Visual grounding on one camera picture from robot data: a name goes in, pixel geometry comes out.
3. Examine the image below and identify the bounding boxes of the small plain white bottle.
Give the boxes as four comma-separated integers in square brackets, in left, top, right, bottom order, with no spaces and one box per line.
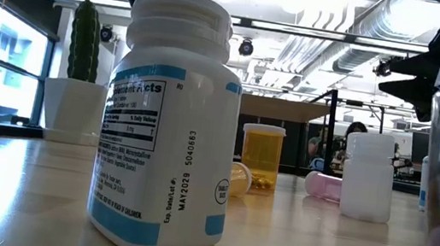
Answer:
[336,129,402,226]

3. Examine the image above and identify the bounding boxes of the small pink vial white cap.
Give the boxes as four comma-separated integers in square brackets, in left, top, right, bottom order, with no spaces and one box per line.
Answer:
[302,169,345,204]

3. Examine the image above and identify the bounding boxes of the large amber bottle white cap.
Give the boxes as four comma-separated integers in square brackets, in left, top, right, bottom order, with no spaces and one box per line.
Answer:
[235,120,289,194]

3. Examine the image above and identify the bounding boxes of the small orange vial white cap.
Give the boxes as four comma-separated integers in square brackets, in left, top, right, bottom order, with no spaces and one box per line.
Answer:
[228,161,255,200]

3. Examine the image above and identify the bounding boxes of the wooden shelf black legs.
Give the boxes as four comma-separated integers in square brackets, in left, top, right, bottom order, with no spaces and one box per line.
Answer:
[232,76,344,187]

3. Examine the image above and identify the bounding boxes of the black computer monitor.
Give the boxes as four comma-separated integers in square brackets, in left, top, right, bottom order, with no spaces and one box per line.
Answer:
[408,132,431,166]

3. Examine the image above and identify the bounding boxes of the person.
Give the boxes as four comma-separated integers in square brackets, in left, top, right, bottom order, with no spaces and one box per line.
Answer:
[338,119,372,168]
[304,126,331,171]

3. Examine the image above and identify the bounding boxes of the green cactus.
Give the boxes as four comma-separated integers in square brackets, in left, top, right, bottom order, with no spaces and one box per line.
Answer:
[64,0,108,84]

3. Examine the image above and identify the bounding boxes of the white hexagonal plant pot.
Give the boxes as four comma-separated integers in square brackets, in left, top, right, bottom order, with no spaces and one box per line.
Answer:
[36,74,111,149]

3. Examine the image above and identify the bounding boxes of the large window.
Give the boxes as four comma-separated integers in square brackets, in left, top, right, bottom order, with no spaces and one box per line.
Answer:
[0,1,60,129]

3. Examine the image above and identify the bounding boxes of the black ceiling camera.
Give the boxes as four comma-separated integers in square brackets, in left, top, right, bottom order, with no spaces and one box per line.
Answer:
[372,56,396,79]
[238,37,255,59]
[98,24,115,44]

